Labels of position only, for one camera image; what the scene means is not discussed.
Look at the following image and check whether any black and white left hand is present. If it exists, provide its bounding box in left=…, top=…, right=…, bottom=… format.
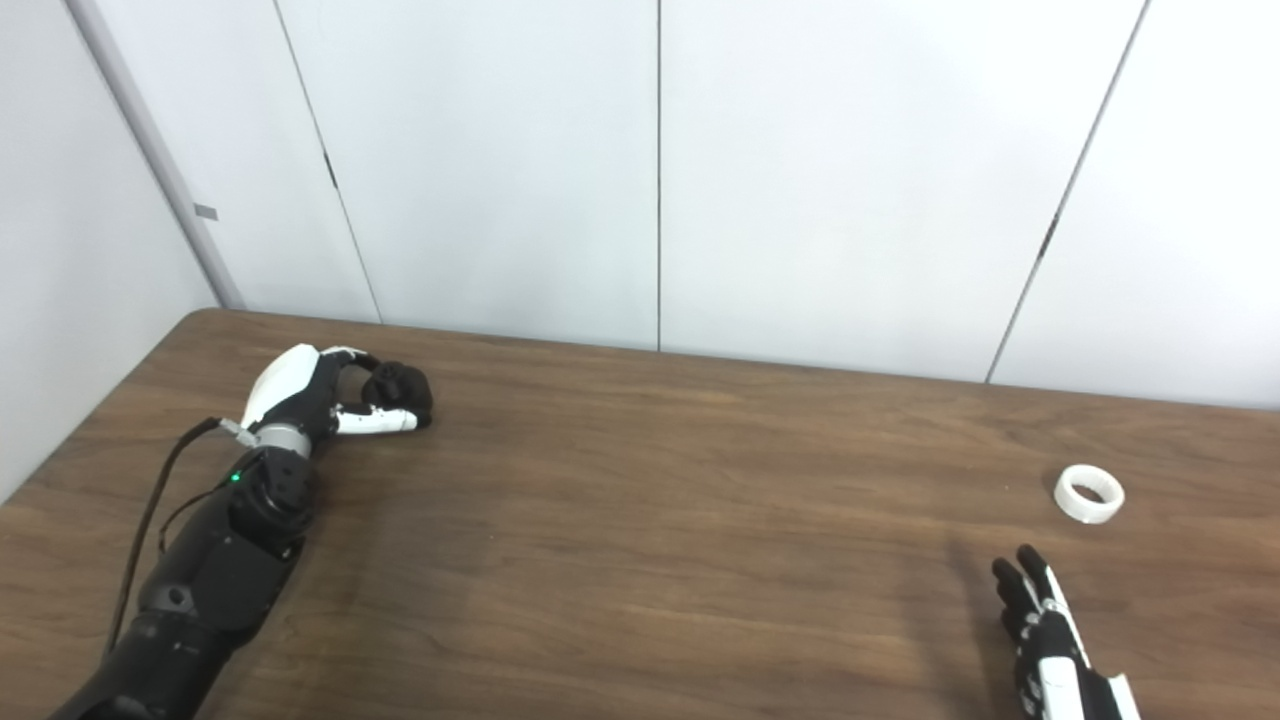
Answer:
left=240, top=344, right=423, bottom=448

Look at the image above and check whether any black and white right hand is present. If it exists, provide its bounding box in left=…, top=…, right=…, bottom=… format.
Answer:
left=991, top=545, right=1142, bottom=720

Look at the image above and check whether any round black part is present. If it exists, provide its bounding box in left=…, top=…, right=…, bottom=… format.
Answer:
left=360, top=361, right=435, bottom=430

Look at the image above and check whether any white ring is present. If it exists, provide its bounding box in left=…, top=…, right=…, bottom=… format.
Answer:
left=1054, top=464, right=1126, bottom=525

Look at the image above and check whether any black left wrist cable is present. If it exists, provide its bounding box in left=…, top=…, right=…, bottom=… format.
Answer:
left=104, top=417, right=257, bottom=661

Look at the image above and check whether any grey wall corner post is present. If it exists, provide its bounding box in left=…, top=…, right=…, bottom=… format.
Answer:
left=64, top=0, right=247, bottom=311

